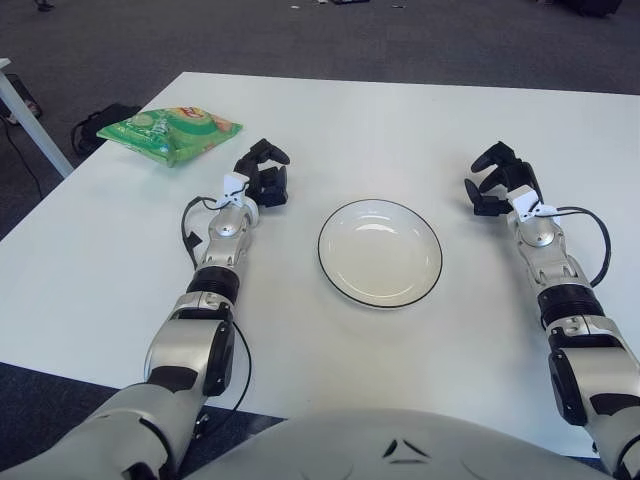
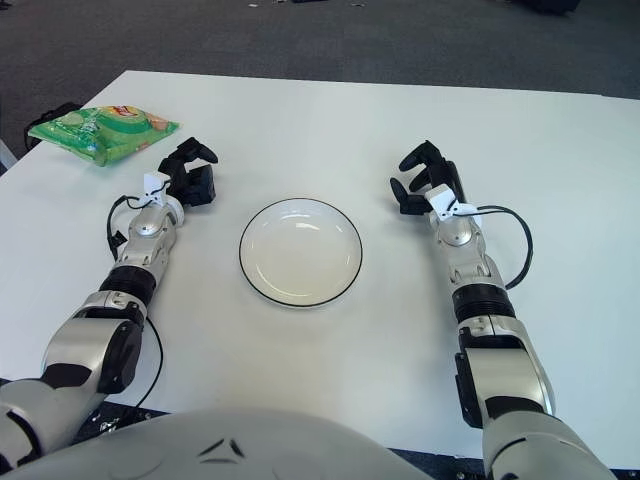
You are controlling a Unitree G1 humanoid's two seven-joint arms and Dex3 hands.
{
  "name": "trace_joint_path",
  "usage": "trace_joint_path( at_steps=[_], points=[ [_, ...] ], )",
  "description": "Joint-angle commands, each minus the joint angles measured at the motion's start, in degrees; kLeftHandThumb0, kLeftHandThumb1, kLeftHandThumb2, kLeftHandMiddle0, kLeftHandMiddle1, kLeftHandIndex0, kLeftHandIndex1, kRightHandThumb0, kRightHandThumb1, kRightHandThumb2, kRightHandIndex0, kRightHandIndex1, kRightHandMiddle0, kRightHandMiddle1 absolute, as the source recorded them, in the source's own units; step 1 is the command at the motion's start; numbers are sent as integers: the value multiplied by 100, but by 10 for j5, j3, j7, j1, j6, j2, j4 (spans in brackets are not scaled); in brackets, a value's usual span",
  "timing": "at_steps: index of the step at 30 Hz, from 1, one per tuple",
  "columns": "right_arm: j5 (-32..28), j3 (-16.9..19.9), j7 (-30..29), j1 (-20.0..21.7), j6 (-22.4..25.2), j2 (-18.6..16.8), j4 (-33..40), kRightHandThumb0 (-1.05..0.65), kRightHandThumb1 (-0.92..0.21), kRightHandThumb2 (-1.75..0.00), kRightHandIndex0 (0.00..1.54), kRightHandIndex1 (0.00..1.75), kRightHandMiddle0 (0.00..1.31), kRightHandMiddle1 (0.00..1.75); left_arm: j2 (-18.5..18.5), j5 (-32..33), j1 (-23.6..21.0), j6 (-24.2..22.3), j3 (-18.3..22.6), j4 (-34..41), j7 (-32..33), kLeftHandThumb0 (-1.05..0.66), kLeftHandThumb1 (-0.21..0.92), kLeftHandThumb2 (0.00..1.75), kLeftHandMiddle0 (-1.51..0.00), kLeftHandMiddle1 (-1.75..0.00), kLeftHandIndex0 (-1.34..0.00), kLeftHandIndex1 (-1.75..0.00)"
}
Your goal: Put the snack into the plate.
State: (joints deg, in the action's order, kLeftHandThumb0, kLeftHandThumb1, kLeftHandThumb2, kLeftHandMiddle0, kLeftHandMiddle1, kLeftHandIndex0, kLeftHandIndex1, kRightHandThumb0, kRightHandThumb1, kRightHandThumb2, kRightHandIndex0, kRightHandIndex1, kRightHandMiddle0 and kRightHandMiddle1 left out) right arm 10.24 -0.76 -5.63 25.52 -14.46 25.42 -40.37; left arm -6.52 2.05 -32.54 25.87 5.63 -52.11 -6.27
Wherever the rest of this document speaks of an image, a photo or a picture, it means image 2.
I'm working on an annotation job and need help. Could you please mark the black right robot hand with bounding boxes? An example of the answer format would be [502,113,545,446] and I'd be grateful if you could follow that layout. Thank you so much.
[389,140,484,221]

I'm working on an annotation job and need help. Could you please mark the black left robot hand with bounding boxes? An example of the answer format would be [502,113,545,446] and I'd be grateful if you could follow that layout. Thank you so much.
[141,138,219,214]

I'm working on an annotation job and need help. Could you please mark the green potato chip bag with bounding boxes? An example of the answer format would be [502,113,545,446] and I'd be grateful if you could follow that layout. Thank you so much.
[27,103,181,169]

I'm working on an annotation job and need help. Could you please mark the white plate with black rim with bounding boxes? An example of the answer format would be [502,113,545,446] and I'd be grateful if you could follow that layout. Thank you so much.
[238,197,364,309]

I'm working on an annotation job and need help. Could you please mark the white table leg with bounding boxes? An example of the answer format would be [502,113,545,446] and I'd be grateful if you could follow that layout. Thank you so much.
[0,133,15,174]

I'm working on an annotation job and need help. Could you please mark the crumpled silver foil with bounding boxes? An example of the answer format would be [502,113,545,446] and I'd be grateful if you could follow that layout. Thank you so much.
[97,407,121,434]

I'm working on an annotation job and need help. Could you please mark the white robot torso shell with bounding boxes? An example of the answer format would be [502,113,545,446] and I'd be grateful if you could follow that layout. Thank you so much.
[0,405,436,480]

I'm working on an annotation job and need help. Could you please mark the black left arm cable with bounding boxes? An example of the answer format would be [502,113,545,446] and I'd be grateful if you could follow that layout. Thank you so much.
[106,187,171,409]

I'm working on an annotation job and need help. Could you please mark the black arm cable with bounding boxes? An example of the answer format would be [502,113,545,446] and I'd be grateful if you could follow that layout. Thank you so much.
[106,187,171,409]
[474,204,534,291]

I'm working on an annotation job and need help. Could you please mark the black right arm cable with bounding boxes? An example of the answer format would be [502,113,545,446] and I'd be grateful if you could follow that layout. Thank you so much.
[474,204,534,291]

